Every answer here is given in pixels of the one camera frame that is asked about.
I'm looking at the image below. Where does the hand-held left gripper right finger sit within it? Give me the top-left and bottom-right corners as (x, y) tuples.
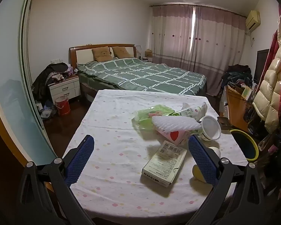
(188, 135), (265, 225)

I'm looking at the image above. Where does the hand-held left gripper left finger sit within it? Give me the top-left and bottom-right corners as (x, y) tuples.
(15, 135), (95, 225)

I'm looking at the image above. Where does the white plastic cup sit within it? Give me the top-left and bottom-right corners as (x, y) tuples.
(200, 115), (221, 141)

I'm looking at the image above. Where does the red white paper carton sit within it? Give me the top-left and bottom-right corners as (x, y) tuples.
(160, 130), (191, 147)

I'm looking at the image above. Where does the cardboard box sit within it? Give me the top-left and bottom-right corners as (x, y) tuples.
(142, 141), (188, 188)

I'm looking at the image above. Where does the white foam net sleeve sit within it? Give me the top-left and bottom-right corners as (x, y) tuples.
(152, 115), (203, 134)

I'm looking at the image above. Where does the yellow rimmed dark bin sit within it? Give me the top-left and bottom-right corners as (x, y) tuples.
(229, 129), (259, 162)

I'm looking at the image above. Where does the green label plastic bottle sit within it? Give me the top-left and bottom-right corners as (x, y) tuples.
(171, 101), (208, 122)

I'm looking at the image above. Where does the green plastic bag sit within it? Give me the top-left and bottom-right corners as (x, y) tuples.
(132, 104), (181, 132)

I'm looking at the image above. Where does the white dotted tablecloth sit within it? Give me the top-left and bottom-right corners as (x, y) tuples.
(63, 89), (249, 218)

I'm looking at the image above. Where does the red bucket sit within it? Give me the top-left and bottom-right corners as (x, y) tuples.
(55, 96), (71, 116)

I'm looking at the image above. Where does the plastic bags heap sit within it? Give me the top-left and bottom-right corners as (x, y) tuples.
(39, 101), (58, 119)

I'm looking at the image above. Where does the orange wooden cabinet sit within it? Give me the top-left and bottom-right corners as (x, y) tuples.
(225, 84), (251, 129)

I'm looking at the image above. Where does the white wooden nightstand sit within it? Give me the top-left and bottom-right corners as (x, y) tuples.
(48, 74), (81, 103)

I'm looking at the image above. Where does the dark clothes pile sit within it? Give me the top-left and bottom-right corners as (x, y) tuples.
(32, 63), (69, 101)

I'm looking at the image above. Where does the mixed clothes pile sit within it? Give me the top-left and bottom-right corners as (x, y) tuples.
(221, 64), (253, 91)

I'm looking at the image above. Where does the white puffer jacket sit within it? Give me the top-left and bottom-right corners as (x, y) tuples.
(252, 13), (281, 134)

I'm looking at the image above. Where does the frosted glass sliding door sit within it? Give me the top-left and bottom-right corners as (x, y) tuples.
(0, 0), (57, 162)

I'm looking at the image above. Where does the green plaid duvet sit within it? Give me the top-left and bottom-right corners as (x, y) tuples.
(76, 58), (207, 96)

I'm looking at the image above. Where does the wooden bed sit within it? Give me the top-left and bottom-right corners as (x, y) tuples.
(69, 44), (208, 97)

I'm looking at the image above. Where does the brown bear face pillow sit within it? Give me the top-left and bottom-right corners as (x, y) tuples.
(92, 47), (113, 62)

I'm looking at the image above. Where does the black television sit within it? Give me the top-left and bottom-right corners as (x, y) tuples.
(253, 49), (270, 85)

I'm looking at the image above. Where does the pink white curtain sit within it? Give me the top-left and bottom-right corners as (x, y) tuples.
(150, 3), (247, 96)

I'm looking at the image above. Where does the dark red coat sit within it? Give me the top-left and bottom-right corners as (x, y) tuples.
(259, 29), (280, 85)

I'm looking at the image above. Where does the cream air conditioner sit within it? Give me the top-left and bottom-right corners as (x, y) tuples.
(245, 10), (261, 30)

